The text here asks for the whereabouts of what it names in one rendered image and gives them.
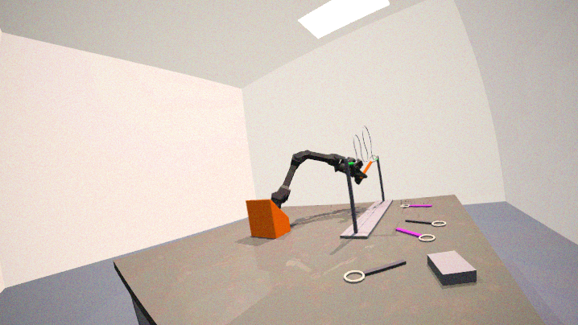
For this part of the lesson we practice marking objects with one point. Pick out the thin dark grey wire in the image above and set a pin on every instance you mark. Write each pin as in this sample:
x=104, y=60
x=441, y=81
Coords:
x=363, y=227

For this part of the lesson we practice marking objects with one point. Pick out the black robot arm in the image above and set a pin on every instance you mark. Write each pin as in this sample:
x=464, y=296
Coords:
x=283, y=192

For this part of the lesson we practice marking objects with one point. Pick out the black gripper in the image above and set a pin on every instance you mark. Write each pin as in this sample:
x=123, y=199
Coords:
x=356, y=173

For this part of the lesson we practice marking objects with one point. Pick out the cream ring with orange handle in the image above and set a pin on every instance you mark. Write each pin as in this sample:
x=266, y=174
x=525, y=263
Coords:
x=367, y=168

